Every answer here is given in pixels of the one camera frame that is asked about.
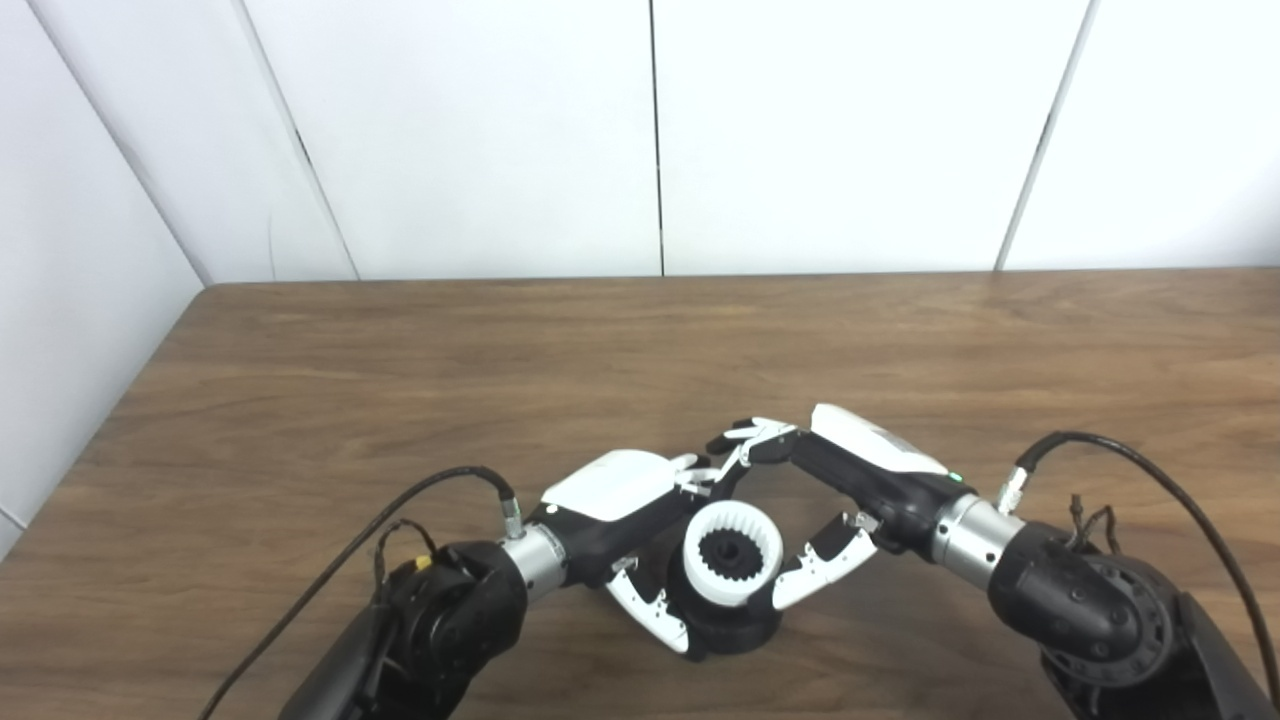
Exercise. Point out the black and white left hand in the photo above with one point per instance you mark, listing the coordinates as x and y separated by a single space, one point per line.
600 520

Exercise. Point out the round black plastic part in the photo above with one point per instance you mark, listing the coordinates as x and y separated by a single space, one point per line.
735 632

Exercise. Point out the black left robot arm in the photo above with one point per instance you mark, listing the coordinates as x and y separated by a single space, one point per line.
440 630

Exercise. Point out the black and white right hand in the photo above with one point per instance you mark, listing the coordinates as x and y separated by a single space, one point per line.
880 490

